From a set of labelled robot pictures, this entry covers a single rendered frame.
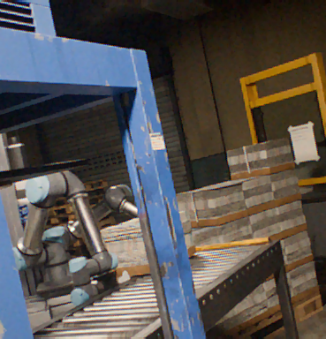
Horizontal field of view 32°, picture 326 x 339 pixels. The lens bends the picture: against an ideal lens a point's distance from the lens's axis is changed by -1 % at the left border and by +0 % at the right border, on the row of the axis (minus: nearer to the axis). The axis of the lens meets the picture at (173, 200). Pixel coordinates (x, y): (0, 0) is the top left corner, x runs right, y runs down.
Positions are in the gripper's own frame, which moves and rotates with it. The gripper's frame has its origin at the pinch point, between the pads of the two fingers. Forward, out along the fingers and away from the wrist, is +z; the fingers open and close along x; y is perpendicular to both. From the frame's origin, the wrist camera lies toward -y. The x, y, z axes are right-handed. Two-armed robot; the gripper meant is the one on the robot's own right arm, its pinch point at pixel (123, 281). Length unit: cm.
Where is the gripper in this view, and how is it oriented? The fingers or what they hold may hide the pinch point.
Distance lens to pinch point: 267.8
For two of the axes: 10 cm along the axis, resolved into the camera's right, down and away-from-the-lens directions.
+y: -2.1, -9.8, -0.6
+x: -8.7, 1.6, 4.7
